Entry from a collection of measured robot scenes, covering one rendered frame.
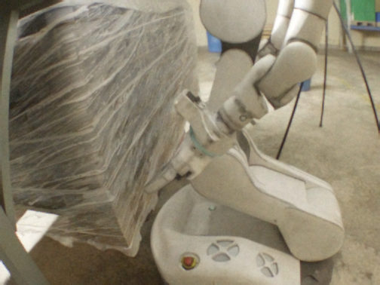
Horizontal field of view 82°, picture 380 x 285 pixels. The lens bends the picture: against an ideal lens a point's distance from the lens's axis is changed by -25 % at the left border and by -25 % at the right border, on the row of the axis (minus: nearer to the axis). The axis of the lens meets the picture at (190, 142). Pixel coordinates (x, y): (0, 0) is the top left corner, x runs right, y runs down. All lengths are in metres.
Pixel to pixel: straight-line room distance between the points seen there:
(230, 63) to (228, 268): 0.52
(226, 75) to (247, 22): 0.15
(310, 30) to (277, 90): 0.12
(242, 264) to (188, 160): 0.36
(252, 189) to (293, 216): 0.15
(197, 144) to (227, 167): 0.20
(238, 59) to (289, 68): 0.23
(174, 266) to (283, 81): 0.57
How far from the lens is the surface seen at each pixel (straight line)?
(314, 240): 0.87
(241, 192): 0.74
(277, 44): 0.91
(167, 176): 0.57
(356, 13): 9.04
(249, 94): 0.47
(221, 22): 0.62
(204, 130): 0.50
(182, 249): 0.80
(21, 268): 0.49
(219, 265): 0.75
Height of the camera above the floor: 0.94
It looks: 24 degrees down
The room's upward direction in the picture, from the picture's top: 8 degrees counter-clockwise
